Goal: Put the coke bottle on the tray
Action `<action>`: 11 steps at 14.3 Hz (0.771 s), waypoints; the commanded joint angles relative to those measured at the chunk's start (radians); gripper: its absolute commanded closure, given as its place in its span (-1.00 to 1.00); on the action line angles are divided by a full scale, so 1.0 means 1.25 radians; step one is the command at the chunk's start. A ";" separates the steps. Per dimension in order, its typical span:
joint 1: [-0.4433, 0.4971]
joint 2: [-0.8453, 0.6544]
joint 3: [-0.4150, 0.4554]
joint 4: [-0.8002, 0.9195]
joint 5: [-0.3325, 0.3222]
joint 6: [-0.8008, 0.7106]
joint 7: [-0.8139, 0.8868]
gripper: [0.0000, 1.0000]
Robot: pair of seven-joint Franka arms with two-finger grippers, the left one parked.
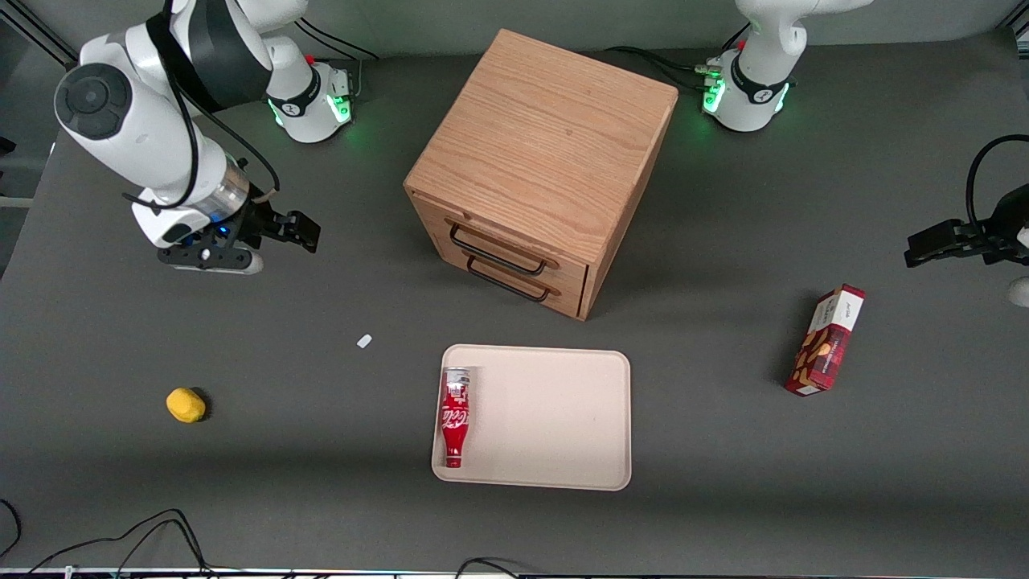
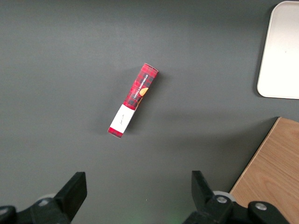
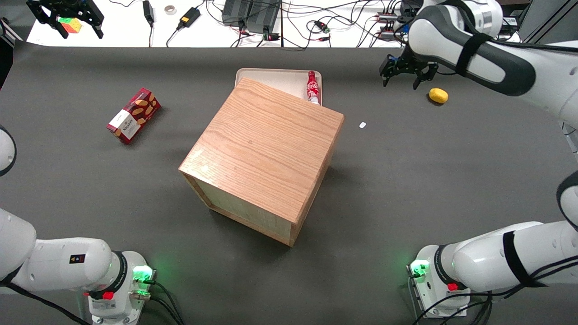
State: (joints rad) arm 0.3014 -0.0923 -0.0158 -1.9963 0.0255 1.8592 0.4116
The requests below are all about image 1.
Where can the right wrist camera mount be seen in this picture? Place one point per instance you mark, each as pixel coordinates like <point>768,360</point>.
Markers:
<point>205,257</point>

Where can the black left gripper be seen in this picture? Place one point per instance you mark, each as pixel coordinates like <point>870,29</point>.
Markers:
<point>990,235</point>

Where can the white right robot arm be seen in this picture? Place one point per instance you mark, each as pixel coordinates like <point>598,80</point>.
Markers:
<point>145,121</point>

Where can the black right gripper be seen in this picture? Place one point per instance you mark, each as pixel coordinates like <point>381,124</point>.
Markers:
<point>261,221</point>

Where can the red coke bottle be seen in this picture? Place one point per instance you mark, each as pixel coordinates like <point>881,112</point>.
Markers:
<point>455,418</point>

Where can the beige plastic tray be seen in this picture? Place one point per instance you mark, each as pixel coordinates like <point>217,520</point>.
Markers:
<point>555,418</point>

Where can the red snack box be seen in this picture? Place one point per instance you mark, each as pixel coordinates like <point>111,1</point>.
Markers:
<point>828,342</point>

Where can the wooden drawer cabinet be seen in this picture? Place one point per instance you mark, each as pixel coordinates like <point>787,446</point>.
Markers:
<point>547,145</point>

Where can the black metal frame bar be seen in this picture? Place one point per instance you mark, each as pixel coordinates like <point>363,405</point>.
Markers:
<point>48,40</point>

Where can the yellow lemon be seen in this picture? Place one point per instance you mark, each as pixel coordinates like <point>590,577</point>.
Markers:
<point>186,405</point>

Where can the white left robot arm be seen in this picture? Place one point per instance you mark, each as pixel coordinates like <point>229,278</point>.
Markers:
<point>756,80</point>

